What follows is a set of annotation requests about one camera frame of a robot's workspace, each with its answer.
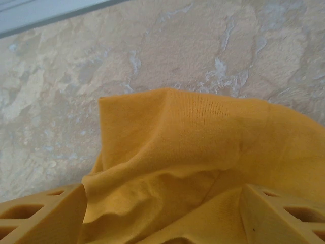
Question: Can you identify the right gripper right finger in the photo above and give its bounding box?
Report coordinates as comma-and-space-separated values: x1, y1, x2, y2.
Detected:
240, 184, 325, 244

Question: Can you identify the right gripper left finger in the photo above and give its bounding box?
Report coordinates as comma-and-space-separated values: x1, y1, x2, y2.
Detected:
0, 182, 88, 244

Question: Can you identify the yellow t-shirt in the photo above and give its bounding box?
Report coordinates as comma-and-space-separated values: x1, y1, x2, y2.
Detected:
81, 87, 325, 244

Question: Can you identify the aluminium table edge frame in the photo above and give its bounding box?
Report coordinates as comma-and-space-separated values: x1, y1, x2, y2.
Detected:
0, 0, 120, 39

